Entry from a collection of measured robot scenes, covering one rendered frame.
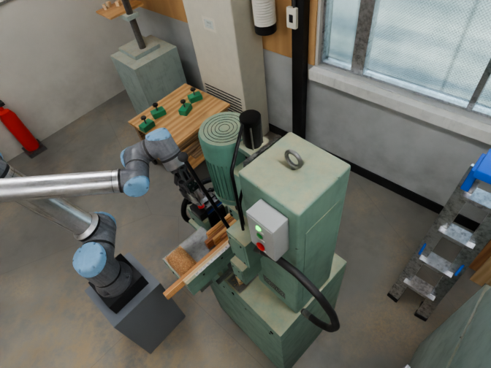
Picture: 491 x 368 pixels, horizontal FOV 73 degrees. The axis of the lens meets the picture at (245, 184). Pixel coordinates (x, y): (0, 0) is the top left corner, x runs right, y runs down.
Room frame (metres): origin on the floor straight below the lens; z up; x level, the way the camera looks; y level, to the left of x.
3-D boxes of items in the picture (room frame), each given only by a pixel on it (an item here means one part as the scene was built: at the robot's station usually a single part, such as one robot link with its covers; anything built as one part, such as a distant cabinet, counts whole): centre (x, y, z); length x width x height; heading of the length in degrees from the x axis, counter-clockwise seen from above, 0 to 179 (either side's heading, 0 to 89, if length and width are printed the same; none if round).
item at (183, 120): (2.29, 0.44, 0.32); 0.66 x 0.57 x 0.64; 131
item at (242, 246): (0.56, 0.03, 1.22); 0.09 x 0.08 x 0.15; 36
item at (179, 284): (0.73, 0.17, 0.92); 0.56 x 0.02 x 0.04; 126
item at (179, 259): (0.71, 0.34, 0.92); 0.14 x 0.09 x 0.04; 36
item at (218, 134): (0.82, 0.04, 1.35); 0.18 x 0.18 x 0.31
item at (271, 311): (0.73, -0.04, 0.76); 0.57 x 0.45 x 0.09; 36
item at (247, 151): (0.71, -0.05, 1.53); 0.08 x 0.08 x 0.17; 36
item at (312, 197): (0.59, -0.14, 1.16); 0.22 x 0.22 x 0.72; 36
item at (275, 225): (0.48, -0.04, 1.40); 0.10 x 0.06 x 0.16; 36
